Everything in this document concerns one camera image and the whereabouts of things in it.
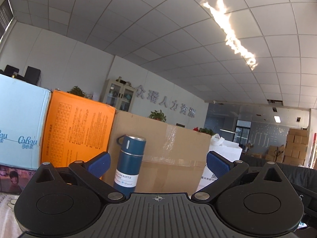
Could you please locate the black smartphone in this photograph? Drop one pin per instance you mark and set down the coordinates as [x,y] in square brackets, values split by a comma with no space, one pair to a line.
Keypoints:
[14,180]

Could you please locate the light blue tissue carton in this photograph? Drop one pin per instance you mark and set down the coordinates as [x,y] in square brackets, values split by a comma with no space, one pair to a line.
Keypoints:
[23,113]

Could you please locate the red flowered potted plant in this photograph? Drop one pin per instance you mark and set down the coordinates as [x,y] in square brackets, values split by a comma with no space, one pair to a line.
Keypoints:
[158,115]

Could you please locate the orange printed box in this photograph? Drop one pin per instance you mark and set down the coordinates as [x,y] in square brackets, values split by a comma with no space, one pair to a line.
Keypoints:
[76,128]

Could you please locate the brown cardboard box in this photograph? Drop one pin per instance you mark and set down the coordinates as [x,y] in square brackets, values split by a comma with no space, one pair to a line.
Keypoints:
[174,157]

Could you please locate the white paper shopping bag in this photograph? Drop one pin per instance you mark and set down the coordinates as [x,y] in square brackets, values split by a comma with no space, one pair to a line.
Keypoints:
[228,149]

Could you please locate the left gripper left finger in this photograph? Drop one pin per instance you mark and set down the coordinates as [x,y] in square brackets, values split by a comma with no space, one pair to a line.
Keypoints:
[89,174]

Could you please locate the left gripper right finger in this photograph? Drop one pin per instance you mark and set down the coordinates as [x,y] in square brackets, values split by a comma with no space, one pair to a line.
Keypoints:
[228,175]

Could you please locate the stack of cardboard boxes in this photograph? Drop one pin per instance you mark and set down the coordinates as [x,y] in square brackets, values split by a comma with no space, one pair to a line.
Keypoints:
[295,150]

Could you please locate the glass door metal cabinet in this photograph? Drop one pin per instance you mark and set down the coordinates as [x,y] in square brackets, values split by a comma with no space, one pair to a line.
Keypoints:
[120,96]

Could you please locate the dark blue vacuum bottle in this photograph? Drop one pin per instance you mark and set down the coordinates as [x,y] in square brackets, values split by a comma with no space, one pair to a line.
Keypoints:
[129,163]

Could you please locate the cartoon dog print bedsheet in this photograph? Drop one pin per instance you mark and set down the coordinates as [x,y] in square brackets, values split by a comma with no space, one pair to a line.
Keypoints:
[9,227]

